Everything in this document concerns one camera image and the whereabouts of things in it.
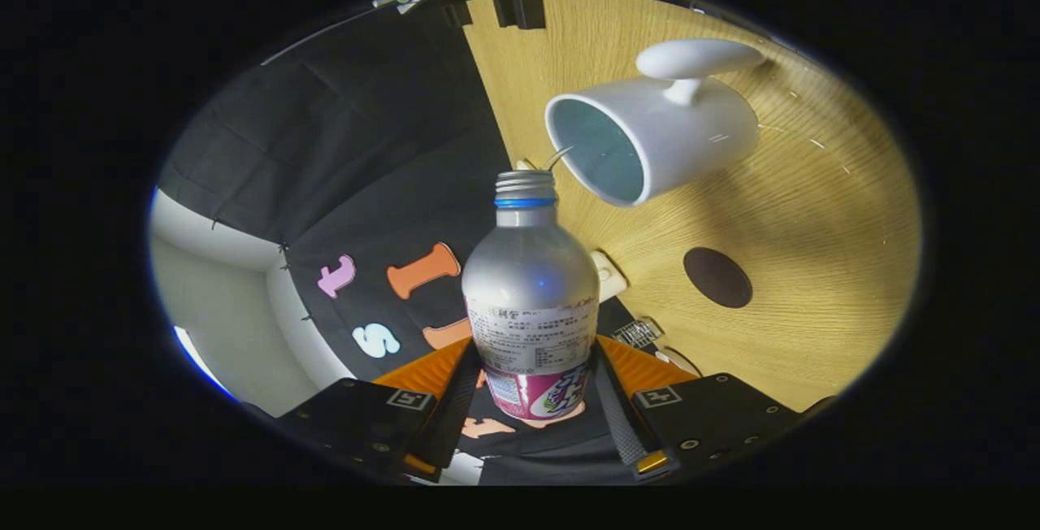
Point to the metal mesh holder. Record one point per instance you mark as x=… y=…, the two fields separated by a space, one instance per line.
x=639 y=333

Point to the wide ceiling light panel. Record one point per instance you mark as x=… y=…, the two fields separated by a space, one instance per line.
x=199 y=361

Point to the brown round coaster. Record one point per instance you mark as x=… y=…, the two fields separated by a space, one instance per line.
x=717 y=278

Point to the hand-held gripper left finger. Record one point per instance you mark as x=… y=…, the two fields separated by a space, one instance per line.
x=457 y=416

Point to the black backdrop cloth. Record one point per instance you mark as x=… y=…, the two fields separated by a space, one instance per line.
x=341 y=123

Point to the white cup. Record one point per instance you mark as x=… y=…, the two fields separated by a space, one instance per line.
x=699 y=136

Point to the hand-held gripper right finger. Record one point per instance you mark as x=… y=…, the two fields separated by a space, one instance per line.
x=617 y=420

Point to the silver juice bottle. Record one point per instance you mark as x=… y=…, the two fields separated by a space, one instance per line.
x=528 y=270

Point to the black block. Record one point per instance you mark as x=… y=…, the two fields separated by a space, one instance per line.
x=520 y=10

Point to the wooden table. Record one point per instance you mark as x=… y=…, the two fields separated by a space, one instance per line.
x=812 y=229

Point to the white toaster with bread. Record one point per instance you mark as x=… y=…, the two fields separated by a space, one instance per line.
x=609 y=276

